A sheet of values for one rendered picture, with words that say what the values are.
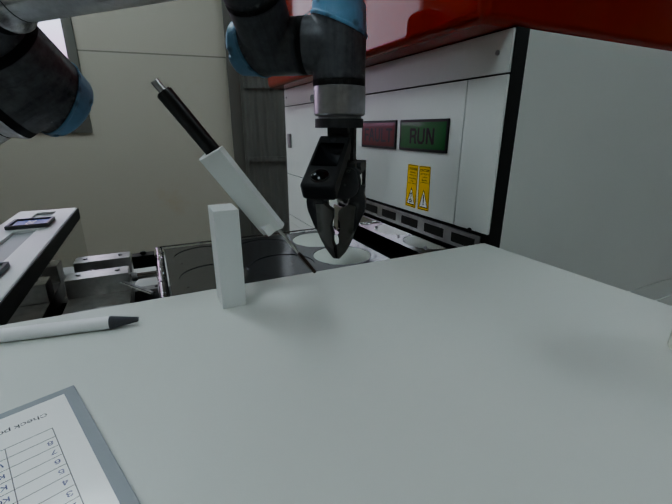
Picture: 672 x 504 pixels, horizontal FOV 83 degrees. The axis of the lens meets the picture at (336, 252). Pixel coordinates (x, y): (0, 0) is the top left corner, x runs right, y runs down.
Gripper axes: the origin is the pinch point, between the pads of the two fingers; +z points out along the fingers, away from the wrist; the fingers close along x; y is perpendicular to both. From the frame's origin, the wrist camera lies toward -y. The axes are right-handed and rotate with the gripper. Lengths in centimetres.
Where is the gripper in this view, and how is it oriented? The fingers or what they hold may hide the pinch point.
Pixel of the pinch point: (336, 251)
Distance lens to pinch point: 60.0
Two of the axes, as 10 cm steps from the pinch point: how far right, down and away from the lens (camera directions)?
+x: -9.8, -0.7, 2.0
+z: 0.0, 9.5, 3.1
